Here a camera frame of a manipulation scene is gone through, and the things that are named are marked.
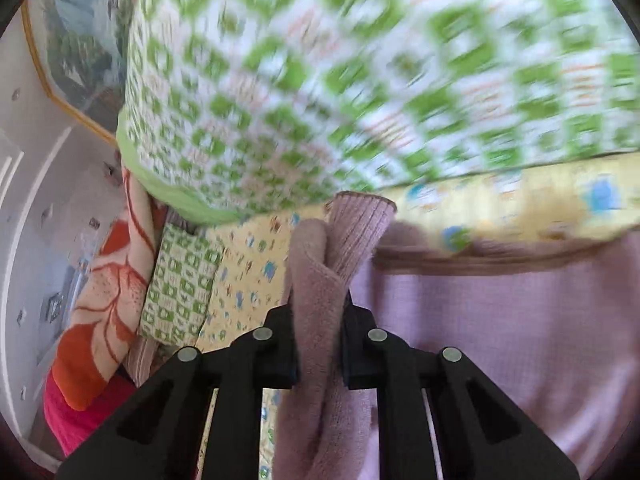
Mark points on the gold framed wall picture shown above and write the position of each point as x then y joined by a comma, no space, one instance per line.
75,50

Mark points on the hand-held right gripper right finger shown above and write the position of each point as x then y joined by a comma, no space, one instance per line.
360,355

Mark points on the red cloth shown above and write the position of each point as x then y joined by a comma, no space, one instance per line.
80,420

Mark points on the green checked pillow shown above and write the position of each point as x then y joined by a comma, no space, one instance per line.
175,285

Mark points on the purple knitted sweater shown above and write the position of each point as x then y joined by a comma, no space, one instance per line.
500,340

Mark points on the green checked quilt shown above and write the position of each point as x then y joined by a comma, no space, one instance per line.
350,85

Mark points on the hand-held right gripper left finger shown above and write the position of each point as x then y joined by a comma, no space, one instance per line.
280,355

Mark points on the yellow cartoon bed sheet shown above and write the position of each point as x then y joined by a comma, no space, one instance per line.
245,270

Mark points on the orange floral blanket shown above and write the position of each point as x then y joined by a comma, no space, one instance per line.
110,310

